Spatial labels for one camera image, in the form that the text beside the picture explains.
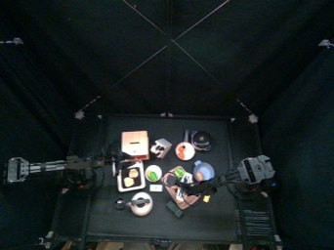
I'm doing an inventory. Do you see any toy frying pan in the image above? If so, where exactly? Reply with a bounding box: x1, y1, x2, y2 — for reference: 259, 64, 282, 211
173, 129, 196, 162

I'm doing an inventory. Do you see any white toy food piece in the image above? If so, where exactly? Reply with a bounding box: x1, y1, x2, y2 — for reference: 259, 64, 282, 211
181, 172, 195, 185

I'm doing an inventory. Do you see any green toy vegetable piece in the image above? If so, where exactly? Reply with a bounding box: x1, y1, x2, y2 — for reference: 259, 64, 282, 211
173, 167, 188, 179

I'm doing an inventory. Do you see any white rectangular tray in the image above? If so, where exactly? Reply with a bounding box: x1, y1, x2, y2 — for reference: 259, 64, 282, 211
116, 160, 147, 193

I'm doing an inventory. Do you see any dark green sponge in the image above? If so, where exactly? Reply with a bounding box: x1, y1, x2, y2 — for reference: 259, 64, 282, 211
165, 200, 185, 219

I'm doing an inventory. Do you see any blue toy pot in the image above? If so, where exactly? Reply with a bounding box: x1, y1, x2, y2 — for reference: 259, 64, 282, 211
192, 159, 216, 183

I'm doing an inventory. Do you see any white round plate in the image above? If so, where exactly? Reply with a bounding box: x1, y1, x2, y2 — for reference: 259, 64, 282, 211
143, 164, 164, 184

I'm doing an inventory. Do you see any small grey white toy box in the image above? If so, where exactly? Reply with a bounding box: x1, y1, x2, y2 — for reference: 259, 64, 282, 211
148, 138, 173, 159

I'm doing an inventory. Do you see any orange toy food piece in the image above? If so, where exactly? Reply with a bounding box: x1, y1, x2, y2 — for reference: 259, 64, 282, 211
175, 145, 189, 160

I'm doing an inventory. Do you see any black round lid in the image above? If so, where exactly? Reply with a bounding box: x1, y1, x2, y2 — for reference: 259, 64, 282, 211
113, 197, 128, 210

